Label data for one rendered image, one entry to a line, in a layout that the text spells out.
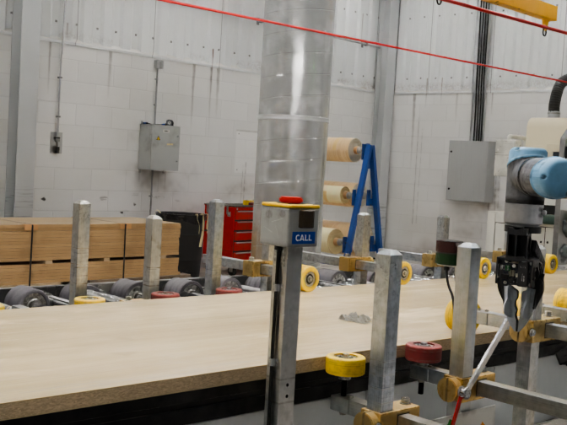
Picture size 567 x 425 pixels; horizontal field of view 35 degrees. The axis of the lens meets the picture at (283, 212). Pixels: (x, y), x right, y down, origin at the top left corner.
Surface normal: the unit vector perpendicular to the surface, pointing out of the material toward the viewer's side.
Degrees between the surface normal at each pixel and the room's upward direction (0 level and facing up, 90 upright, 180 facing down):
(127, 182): 90
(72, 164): 90
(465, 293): 90
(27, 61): 90
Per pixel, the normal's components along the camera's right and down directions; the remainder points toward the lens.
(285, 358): 0.68, 0.07
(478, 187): -0.70, 0.00
